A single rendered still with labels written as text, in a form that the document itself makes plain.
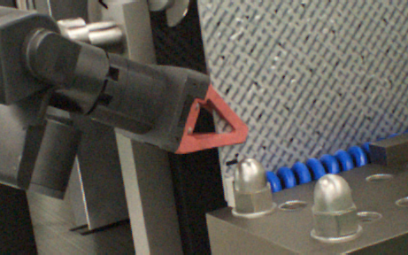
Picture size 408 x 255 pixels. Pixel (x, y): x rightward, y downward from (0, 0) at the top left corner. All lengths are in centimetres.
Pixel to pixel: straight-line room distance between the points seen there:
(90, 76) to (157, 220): 21
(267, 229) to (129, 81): 16
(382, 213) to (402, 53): 24
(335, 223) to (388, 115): 26
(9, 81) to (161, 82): 15
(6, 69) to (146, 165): 26
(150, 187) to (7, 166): 21
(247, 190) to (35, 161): 17
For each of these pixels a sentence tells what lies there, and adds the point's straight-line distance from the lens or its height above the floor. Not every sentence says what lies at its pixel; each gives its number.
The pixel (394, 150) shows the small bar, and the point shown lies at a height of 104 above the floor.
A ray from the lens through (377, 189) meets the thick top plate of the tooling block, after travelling 76.
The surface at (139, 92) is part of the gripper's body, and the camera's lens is 72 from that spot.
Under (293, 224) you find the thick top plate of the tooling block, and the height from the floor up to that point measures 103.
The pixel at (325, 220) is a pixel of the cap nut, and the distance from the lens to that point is 65.
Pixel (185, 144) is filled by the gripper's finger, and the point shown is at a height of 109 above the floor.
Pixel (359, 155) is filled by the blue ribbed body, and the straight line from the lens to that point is 84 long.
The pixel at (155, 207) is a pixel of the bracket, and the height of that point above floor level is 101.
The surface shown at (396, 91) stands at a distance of 90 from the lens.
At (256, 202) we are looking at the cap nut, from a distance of 72.
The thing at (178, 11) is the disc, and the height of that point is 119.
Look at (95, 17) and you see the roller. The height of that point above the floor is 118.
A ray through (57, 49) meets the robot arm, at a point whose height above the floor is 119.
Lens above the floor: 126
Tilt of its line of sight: 13 degrees down
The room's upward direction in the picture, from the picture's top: 9 degrees counter-clockwise
